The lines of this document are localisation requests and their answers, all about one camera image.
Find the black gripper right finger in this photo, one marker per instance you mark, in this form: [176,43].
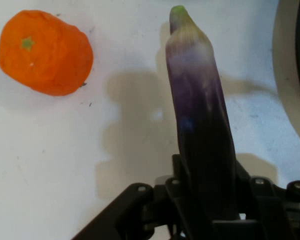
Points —
[277,212]

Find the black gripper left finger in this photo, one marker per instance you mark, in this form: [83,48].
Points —
[140,215]

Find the purple toy eggplant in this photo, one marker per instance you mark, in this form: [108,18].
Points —
[202,112]

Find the red enamel plate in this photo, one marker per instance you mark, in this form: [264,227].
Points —
[286,55]

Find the orange toy mandarin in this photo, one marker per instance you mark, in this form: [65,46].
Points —
[47,55]

